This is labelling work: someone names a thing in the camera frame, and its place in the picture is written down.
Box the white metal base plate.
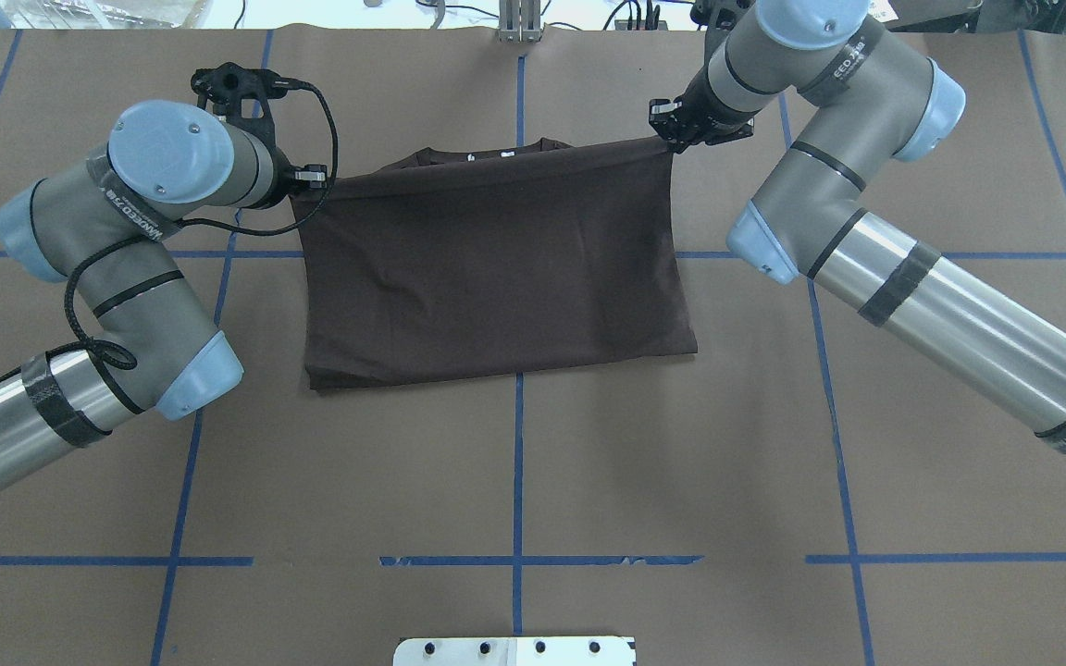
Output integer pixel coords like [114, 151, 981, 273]
[392, 635, 637, 665]

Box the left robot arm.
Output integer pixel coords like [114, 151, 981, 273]
[0, 100, 335, 490]

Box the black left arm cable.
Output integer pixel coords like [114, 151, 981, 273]
[66, 79, 340, 371]

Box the aluminium profile post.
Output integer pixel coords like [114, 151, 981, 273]
[496, 0, 546, 43]

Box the dark brown t-shirt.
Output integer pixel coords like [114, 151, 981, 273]
[292, 139, 698, 392]

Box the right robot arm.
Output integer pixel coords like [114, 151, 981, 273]
[649, 1, 1066, 456]

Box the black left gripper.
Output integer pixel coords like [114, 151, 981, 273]
[269, 159, 328, 206]

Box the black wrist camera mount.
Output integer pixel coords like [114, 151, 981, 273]
[190, 62, 285, 131]

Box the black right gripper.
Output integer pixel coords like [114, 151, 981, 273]
[649, 72, 756, 155]

